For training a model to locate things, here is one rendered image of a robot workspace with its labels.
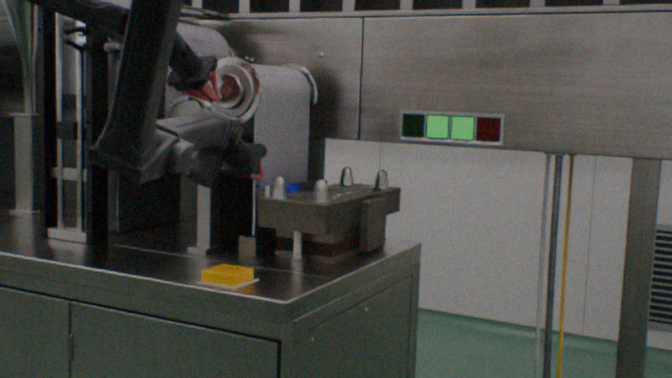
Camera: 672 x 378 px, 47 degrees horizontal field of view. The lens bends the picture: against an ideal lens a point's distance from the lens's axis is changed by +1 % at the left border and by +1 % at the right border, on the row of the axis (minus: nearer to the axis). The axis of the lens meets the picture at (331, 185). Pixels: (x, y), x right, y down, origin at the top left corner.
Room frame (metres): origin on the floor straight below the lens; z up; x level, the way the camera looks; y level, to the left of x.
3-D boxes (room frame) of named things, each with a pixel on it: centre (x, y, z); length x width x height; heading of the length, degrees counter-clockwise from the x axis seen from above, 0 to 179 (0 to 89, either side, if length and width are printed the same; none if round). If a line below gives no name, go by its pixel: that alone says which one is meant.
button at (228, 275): (1.37, 0.18, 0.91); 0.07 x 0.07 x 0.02; 63
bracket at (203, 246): (1.63, 0.27, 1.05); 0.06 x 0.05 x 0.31; 153
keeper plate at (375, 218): (1.69, -0.10, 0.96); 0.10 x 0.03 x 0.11; 153
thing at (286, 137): (1.74, 0.11, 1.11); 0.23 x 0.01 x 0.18; 153
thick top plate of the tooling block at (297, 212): (1.72, -0.01, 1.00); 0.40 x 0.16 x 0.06; 153
